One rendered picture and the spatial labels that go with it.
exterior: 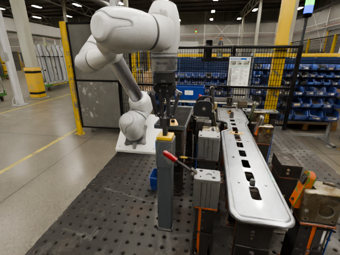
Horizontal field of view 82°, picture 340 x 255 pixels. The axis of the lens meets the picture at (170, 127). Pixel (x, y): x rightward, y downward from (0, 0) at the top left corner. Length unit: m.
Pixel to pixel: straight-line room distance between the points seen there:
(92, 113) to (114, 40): 3.50
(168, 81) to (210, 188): 0.39
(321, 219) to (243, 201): 0.24
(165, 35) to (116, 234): 0.83
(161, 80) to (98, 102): 3.25
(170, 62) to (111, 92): 3.10
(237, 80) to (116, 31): 1.80
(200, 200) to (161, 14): 0.61
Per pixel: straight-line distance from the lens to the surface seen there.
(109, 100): 3.79
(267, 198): 0.77
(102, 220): 1.10
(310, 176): 0.74
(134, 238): 0.99
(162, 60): 0.67
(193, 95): 2.05
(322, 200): 0.78
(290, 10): 2.37
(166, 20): 0.66
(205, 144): 0.90
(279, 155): 1.01
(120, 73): 1.31
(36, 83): 8.64
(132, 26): 0.57
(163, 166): 0.80
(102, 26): 0.56
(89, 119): 4.10
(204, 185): 0.69
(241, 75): 2.23
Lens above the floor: 1.44
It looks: 20 degrees down
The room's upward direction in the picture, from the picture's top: straight up
